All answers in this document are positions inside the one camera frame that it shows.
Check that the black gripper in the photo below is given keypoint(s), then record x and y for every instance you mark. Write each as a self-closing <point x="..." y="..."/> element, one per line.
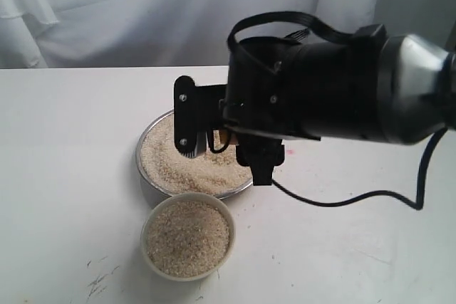
<point x="276" y="87"/>

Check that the brown wooden cup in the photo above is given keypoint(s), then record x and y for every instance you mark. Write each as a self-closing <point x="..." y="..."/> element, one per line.
<point x="227" y="137"/>

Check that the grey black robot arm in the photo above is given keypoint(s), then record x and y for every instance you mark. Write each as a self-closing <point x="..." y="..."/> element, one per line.
<point x="398" y="91"/>

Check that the beige grain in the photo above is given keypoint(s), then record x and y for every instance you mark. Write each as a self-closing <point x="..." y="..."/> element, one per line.
<point x="171" y="168"/>

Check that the white ceramic bowl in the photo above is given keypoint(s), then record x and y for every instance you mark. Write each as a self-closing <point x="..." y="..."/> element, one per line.
<point x="188" y="196"/>

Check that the rice in white bowl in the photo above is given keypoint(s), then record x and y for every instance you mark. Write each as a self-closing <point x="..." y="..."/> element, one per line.
<point x="187" y="239"/>

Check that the round steel tray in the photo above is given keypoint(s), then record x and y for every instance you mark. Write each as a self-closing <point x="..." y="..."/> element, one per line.
<point x="142" y="176"/>

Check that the white backdrop cloth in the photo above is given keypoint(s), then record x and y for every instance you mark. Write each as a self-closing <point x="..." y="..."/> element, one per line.
<point x="129" y="33"/>

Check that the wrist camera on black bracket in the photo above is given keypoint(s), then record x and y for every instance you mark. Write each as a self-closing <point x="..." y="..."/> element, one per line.
<point x="197" y="113"/>

